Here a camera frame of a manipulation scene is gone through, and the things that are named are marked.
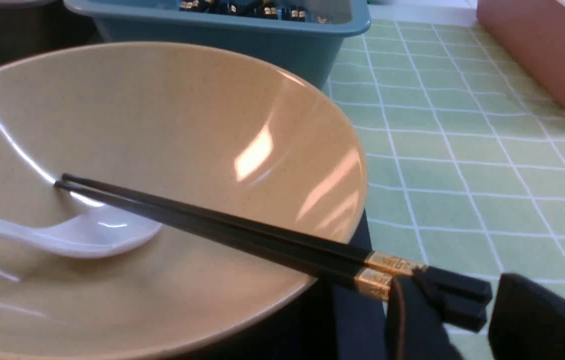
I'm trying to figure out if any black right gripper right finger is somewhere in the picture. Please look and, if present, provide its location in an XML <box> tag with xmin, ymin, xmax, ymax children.
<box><xmin>487</xmin><ymin>273</ymin><xmax>565</xmax><ymax>360</ymax></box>

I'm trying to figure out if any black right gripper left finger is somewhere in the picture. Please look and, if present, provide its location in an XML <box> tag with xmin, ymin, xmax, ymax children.
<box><xmin>385</xmin><ymin>276</ymin><xmax>463</xmax><ymax>360</ymax></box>

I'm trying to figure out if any tan noodle bowl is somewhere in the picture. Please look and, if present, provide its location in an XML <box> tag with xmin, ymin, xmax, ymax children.
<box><xmin>0</xmin><ymin>42</ymin><xmax>369</xmax><ymax>360</ymax></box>

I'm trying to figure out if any white ceramic soup spoon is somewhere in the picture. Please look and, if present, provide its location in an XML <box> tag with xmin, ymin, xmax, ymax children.
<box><xmin>0</xmin><ymin>205</ymin><xmax>163</xmax><ymax>259</ymax></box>

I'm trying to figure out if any green checkered tablecloth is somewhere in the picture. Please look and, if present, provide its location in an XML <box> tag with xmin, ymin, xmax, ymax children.
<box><xmin>323</xmin><ymin>19</ymin><xmax>565</xmax><ymax>360</ymax></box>

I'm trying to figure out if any pink plastic bin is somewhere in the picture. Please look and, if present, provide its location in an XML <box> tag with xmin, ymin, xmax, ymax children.
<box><xmin>476</xmin><ymin>0</ymin><xmax>565</xmax><ymax>109</ymax></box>

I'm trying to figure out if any blue plastic chopstick bin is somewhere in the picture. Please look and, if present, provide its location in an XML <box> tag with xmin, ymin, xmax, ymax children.
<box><xmin>63</xmin><ymin>0</ymin><xmax>372</xmax><ymax>88</ymax></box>

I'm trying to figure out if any pile of black chopsticks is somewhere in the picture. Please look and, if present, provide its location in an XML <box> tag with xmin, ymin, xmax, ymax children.
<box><xmin>177</xmin><ymin>0</ymin><xmax>332</xmax><ymax>24</ymax></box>

